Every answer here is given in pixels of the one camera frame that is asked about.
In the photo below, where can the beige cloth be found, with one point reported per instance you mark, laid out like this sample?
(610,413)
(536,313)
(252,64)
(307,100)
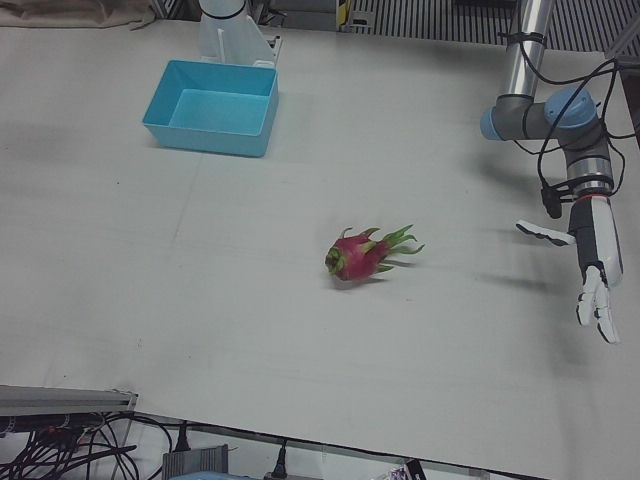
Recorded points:
(75,12)

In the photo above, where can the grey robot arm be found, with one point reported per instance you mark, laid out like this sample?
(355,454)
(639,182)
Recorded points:
(520,65)

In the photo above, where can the clear plastic bag with parts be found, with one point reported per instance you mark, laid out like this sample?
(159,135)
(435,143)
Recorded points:
(402,471)

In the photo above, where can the metal pedestal bracket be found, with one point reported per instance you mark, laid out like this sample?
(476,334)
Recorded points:
(276,45)

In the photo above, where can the light blue plastic bin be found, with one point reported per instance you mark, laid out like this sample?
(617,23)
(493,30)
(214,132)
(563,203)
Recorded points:
(210,137)

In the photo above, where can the ribbed grey panel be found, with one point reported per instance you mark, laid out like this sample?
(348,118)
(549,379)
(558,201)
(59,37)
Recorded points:
(425,20)

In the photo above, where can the aluminium frame rail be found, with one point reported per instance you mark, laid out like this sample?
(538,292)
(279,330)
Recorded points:
(625,42)

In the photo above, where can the yellow black striped post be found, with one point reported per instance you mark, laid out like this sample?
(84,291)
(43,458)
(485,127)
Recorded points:
(344,11)

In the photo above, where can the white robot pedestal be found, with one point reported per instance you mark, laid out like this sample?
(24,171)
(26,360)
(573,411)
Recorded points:
(225,35)

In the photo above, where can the red dragon fruit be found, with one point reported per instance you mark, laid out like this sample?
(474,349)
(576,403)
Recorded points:
(355,257)

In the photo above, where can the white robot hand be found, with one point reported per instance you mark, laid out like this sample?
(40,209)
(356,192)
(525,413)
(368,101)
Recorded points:
(595,240)

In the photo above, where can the aluminium frame post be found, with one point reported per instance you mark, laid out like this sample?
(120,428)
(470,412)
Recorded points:
(60,397)

